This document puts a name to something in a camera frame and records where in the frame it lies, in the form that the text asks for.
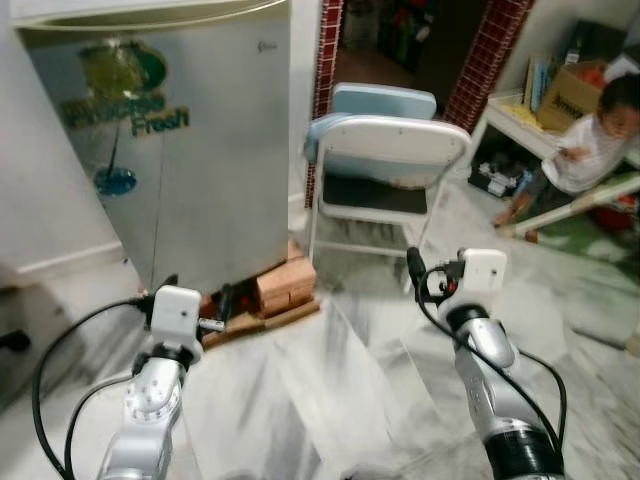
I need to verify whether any silver fridge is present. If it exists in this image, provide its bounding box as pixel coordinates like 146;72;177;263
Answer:
15;0;293;297

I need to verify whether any green fresh fridge sticker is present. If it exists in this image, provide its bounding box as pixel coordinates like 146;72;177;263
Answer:
60;40;191;137

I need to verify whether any wooden board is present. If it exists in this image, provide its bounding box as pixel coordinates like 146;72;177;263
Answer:
200;298;323;347

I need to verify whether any red bricks stack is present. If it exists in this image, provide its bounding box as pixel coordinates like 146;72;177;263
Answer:
255;240;319;317

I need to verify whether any white folding chair black seat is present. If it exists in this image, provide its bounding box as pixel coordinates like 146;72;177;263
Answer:
305;113;473;266

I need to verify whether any black box under shelf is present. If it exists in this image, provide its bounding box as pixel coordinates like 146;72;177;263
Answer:
470;135;537;197

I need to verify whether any light blue chair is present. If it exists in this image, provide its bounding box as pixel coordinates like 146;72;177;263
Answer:
305;83;439;161

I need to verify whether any white shelf table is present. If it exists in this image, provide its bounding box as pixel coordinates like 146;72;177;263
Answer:
470;90;640;191

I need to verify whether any child in white shirt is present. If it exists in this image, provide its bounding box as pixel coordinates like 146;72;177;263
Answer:
505;72;640;226

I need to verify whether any brown cardboard box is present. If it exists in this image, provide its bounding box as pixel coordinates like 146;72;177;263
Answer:
537;62;611;133

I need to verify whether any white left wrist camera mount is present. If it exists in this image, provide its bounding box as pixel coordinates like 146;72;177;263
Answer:
150;286;204;349

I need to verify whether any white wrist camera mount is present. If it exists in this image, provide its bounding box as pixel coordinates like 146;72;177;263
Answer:
460;248;508;301
150;286;204;349

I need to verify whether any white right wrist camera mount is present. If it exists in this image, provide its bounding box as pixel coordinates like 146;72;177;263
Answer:
460;248;508;301

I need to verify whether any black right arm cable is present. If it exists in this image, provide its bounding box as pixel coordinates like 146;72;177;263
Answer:
415;268;569;451

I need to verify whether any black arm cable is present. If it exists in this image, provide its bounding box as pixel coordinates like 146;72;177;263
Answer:
30;295;153;480
415;268;569;451

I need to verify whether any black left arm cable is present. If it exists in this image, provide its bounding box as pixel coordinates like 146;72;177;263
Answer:
30;295;153;480

